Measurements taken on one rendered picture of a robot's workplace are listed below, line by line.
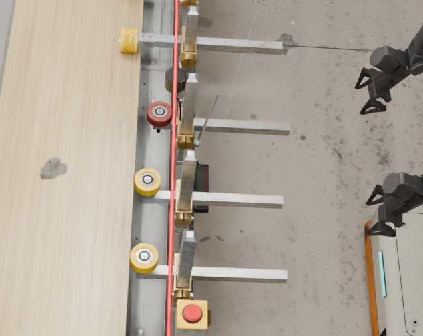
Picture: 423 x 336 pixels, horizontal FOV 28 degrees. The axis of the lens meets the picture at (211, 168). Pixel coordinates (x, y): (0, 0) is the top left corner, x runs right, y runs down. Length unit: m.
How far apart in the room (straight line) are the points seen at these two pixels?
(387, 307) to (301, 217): 0.61
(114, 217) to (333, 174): 1.48
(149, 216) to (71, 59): 0.56
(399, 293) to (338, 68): 1.31
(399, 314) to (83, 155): 1.29
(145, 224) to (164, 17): 0.90
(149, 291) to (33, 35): 0.91
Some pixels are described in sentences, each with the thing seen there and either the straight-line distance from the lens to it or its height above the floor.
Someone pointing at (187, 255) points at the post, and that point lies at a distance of 2.20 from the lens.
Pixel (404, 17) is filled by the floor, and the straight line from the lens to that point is 4.34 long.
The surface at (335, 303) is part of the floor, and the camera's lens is 3.37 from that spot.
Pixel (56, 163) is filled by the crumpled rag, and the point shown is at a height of 0.91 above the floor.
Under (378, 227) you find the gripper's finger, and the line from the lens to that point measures 2.29.
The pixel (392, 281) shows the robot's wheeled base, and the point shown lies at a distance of 3.15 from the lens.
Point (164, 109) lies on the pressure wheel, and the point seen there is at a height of 0.90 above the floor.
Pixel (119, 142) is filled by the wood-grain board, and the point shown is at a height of 0.90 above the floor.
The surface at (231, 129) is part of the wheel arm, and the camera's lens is 2.65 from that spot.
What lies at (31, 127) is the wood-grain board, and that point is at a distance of 2.58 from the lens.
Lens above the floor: 3.00
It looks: 57 degrees down
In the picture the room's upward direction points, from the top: 10 degrees clockwise
